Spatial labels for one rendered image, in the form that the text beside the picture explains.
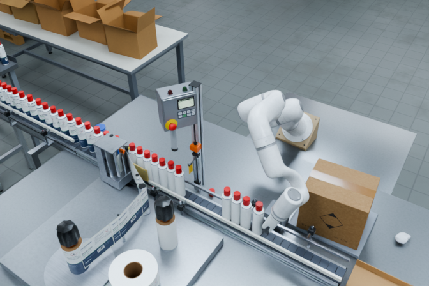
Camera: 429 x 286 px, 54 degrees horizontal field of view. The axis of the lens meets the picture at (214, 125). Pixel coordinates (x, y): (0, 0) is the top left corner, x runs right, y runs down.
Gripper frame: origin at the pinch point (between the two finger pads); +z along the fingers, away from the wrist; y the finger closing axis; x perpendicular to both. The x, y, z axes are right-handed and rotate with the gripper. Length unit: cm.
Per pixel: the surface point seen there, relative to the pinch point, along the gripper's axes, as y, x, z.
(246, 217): 2.1, -10.7, -0.2
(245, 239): 5.5, -4.8, 10.0
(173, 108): -3, -66, -26
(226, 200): 1.9, -22.6, -1.6
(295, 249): -1.3, 16.3, 0.8
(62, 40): -99, -241, 105
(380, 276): -12, 52, -7
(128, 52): -109, -173, 76
